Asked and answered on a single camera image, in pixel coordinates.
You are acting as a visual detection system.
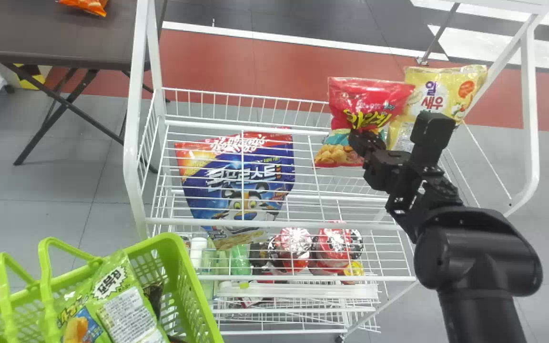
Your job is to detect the dark side table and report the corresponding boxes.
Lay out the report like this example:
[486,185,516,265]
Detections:
[0,0,171,174]

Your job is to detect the white bottle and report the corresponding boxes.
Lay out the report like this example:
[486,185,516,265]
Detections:
[189,237,209,270]

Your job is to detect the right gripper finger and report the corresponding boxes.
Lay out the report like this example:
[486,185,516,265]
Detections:
[348,129,373,158]
[371,131,389,154]

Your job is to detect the green basket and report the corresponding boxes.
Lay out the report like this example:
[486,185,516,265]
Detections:
[0,232,225,343]

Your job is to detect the red snack packet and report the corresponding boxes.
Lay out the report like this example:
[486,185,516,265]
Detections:
[314,76,416,169]

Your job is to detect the yellow snack packet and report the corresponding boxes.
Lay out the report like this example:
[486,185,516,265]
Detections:
[388,64,488,153]

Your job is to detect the orange snack packet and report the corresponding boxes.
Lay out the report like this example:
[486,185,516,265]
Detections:
[57,0,110,18]

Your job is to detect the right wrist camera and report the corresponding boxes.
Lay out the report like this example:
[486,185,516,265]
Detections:
[410,111,457,166]

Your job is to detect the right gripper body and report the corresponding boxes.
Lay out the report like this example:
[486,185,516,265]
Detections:
[363,150,424,194]

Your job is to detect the blue cereal bag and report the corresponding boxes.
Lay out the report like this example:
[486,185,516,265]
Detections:
[174,131,297,251]

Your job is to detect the red noodle cup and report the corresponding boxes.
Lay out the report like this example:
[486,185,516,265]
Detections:
[309,227,365,278]
[268,227,314,275]

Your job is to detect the green snack packet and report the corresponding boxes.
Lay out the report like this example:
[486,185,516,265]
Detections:
[57,250,171,343]

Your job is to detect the green bottle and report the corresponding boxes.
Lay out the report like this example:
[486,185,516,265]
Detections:
[229,243,252,278]

